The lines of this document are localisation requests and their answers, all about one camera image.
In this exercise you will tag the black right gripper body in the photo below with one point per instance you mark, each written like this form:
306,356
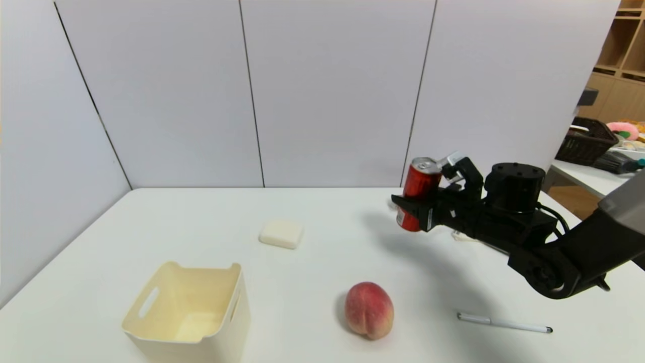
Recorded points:
430,218

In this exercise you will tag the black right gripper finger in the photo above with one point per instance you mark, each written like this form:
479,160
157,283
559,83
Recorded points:
423,214
448,182

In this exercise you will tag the red soda can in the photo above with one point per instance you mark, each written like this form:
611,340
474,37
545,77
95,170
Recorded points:
421,184

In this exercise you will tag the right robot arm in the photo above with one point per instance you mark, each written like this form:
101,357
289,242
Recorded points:
579,252

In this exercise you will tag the dark grey box device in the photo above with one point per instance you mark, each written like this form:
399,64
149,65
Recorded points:
588,96

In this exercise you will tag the cream white plastic box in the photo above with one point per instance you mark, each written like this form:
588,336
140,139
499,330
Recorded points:
201,302

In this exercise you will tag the pink peach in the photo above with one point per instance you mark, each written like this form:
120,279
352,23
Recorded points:
369,310

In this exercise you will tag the white pen with black tip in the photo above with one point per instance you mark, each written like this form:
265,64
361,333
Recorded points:
504,323

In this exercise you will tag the white side table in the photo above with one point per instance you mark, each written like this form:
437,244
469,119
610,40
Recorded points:
584,176

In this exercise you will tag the dark wicker basket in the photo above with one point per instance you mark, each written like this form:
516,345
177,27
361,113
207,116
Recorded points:
584,146

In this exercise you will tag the white soap bar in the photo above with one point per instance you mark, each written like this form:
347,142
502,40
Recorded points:
281,234

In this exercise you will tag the black tool on side table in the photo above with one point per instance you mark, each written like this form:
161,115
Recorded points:
615,162

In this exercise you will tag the pink plush toy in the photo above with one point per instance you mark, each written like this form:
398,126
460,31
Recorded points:
622,130

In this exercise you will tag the wooden shelf unit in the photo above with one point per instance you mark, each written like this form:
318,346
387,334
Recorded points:
612,96

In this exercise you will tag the yellow toy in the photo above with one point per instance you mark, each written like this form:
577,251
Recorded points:
639,127

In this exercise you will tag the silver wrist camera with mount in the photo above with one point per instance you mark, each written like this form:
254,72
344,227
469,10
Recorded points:
455,159

